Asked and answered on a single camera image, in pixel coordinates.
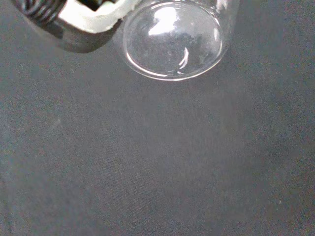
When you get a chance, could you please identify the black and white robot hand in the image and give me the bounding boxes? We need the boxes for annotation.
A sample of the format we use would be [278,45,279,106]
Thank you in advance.
[9,0,135,54]

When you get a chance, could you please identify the black bench cloth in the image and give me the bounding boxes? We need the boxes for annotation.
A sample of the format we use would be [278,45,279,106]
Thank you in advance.
[0,0,315,236]

